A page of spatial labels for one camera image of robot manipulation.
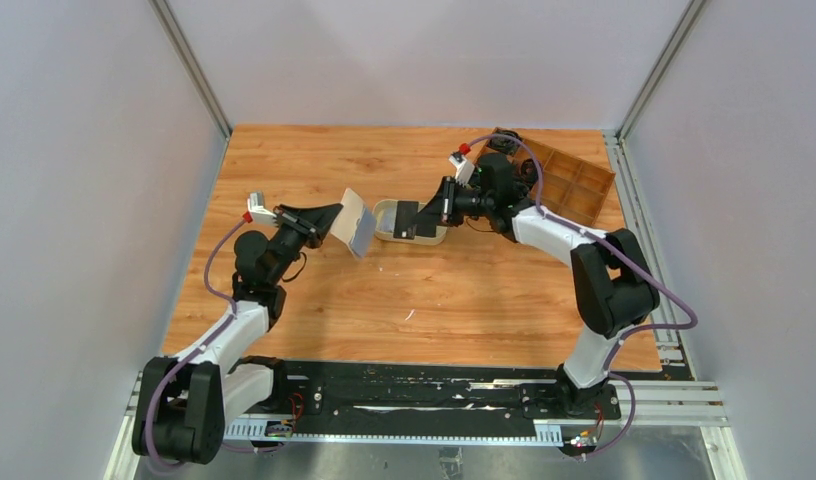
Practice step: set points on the right corner aluminium post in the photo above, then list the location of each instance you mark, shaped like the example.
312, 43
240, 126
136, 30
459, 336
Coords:
683, 28

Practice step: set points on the brown wooden compartment box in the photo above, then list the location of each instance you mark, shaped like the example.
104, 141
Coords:
577, 181

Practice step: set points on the black coiled belt middle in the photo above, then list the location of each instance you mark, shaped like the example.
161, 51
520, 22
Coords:
526, 173

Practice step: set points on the black coiled belt top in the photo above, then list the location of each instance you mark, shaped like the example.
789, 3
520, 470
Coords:
505, 141

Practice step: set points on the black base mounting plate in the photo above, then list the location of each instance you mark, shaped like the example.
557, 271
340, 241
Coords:
435, 402

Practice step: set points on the white leather card holder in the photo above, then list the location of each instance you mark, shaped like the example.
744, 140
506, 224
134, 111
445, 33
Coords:
355, 224

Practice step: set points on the left corner aluminium post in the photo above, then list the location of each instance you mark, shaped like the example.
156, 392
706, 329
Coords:
177, 37

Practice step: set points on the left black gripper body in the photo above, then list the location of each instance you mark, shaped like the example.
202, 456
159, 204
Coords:
293, 234

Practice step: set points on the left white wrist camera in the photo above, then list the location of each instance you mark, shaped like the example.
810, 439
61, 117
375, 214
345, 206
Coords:
257, 212

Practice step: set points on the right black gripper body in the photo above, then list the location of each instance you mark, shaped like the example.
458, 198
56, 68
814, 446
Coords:
459, 202

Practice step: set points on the black coiled belt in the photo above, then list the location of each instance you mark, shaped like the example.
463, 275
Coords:
505, 141
526, 173

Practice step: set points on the beige oval tray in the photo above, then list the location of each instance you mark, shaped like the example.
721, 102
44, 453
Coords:
426, 235

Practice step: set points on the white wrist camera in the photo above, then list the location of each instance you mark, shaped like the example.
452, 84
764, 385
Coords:
257, 212
464, 168

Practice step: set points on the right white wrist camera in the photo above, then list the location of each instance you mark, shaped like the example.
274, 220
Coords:
464, 168

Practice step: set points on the black card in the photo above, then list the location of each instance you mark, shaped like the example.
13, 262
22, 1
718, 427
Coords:
404, 220

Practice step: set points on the corner aluminium post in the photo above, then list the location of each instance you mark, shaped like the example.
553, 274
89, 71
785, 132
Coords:
683, 28
177, 37

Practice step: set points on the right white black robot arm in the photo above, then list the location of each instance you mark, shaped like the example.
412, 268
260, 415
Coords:
610, 275

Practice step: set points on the aluminium front rail frame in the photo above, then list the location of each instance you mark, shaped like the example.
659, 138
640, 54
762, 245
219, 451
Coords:
672, 426

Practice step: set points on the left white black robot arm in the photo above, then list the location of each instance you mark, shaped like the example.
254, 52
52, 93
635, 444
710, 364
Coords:
187, 400

